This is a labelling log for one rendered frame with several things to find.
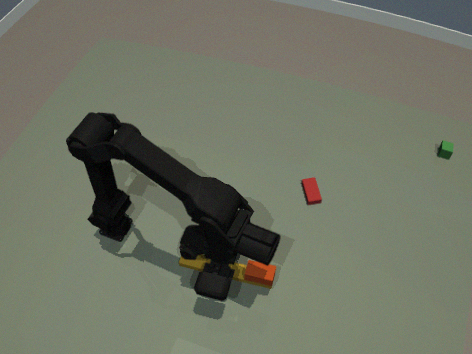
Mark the small green block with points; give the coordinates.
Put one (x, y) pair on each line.
(445, 150)

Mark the red rectangular block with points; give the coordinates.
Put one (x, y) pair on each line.
(311, 191)

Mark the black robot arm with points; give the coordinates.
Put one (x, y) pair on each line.
(210, 203)

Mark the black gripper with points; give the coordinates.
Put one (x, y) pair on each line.
(215, 279)

